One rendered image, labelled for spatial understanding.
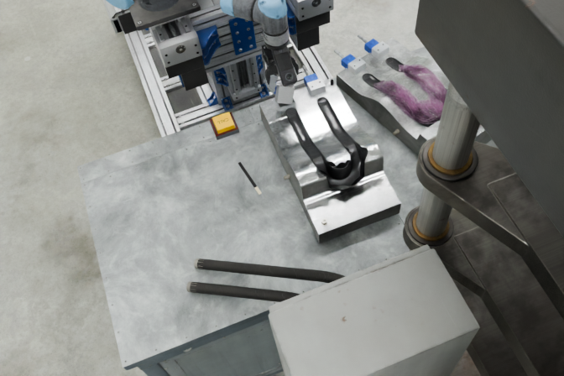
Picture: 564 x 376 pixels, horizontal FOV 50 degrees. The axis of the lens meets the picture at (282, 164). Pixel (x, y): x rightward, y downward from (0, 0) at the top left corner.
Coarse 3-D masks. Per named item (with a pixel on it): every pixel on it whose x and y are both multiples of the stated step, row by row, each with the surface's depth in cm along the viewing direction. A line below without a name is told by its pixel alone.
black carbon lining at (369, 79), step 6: (390, 60) 206; (396, 60) 206; (390, 66) 204; (396, 66) 205; (402, 72) 200; (366, 78) 203; (372, 78) 203; (372, 84) 201; (438, 120) 184; (426, 126) 187
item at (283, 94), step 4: (280, 84) 194; (276, 88) 194; (280, 88) 191; (284, 88) 191; (288, 88) 192; (292, 88) 192; (276, 92) 194; (280, 92) 191; (284, 92) 192; (288, 92) 192; (292, 92) 192; (276, 96) 193; (280, 96) 192; (284, 96) 192; (288, 96) 192; (292, 96) 193; (276, 100) 193; (280, 100) 192; (284, 100) 192; (288, 100) 193; (292, 100) 193
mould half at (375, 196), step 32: (320, 96) 195; (288, 128) 190; (320, 128) 189; (352, 128) 187; (288, 160) 180; (320, 192) 178; (352, 192) 178; (384, 192) 177; (320, 224) 173; (352, 224) 174
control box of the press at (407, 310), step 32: (416, 256) 100; (320, 288) 99; (352, 288) 98; (384, 288) 98; (416, 288) 97; (448, 288) 97; (288, 320) 96; (320, 320) 96; (352, 320) 95; (384, 320) 95; (416, 320) 95; (448, 320) 94; (288, 352) 93; (320, 352) 93; (352, 352) 93; (384, 352) 92; (416, 352) 92; (448, 352) 99
